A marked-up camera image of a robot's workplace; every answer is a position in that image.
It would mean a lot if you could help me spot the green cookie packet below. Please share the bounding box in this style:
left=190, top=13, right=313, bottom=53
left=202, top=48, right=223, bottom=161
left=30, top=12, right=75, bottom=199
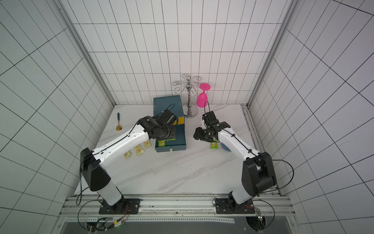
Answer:
left=158, top=140, right=166, bottom=147
left=210, top=141, right=218, bottom=149

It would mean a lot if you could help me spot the yellow top drawer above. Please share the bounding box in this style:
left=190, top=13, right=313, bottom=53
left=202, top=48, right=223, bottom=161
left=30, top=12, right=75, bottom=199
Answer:
left=174, top=117, right=185, bottom=125

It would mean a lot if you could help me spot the teal drawer cabinet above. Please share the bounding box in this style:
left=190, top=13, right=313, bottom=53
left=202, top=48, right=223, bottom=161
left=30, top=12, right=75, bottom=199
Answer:
left=153, top=96, right=187, bottom=153

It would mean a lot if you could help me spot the yellow cookie packet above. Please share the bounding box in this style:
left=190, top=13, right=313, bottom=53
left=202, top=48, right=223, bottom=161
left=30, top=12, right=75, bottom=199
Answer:
left=134, top=144, right=145, bottom=156
left=124, top=151, right=132, bottom=159
left=143, top=140, right=152, bottom=147

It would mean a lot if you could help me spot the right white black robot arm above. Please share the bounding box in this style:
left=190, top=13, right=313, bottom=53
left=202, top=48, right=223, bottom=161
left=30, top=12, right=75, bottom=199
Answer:
left=193, top=122, right=277, bottom=212

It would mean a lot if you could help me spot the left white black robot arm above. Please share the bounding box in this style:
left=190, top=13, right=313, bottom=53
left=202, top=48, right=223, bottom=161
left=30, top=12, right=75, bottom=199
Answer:
left=79, top=109, right=178, bottom=215

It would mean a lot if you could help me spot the blue ceramic bowl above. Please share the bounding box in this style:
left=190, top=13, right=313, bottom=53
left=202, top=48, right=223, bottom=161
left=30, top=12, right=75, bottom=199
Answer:
left=221, top=143, right=231, bottom=152

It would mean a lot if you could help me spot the chrome glass holder stand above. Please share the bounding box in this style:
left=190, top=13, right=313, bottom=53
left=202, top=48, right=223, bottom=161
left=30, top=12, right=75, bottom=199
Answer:
left=172, top=73, right=202, bottom=119

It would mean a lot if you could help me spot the pink plastic wine glass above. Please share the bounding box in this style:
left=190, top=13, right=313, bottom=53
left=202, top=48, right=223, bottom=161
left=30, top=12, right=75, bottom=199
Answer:
left=196, top=83, right=211, bottom=108

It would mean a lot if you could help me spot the gold spoon teal handle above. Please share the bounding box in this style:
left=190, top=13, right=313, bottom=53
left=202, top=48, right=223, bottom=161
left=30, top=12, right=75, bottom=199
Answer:
left=116, top=113, right=122, bottom=132

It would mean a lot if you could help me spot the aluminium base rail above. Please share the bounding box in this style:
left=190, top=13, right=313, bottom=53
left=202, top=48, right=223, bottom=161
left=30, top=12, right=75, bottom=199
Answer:
left=58, top=194, right=296, bottom=227

